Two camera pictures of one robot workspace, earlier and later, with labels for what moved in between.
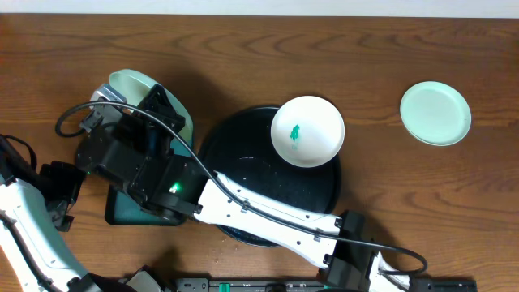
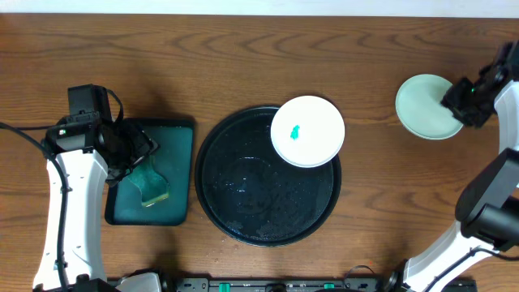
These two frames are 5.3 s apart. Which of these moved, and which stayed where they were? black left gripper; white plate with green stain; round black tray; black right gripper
Moved: black right gripper; black left gripper
Stayed: round black tray; white plate with green stain
